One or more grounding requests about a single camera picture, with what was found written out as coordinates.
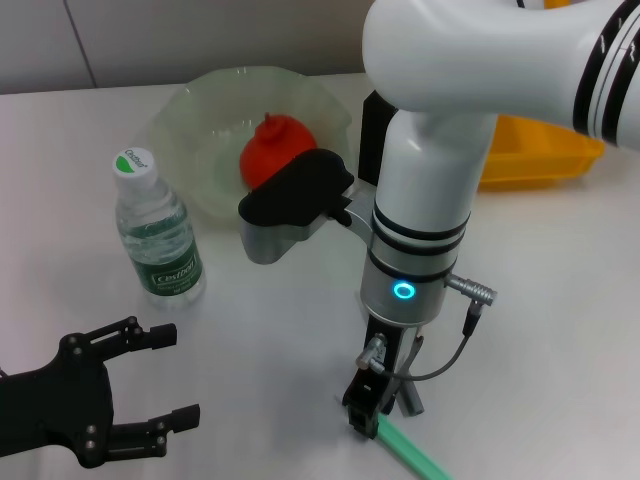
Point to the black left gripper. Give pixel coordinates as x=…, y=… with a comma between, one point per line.
x=55, y=405

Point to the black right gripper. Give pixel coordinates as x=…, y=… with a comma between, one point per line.
x=380, y=380

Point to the grey marker pen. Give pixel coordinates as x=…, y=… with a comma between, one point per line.
x=412, y=400

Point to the mint green pen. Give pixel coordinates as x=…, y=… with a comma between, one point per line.
x=410, y=445

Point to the clear green-label water bottle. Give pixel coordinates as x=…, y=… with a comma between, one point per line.
x=160, y=240

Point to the red-orange knobby orange fruit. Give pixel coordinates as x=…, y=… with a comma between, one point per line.
x=270, y=150

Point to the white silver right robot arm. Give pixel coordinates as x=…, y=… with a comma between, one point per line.
x=430, y=175

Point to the translucent green wavy fruit plate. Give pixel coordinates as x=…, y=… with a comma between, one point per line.
x=200, y=115

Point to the black mesh pen holder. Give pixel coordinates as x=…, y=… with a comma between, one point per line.
x=372, y=140

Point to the yellow plastic storage bin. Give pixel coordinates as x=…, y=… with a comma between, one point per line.
x=540, y=160

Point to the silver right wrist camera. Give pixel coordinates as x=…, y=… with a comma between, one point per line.
x=300, y=190

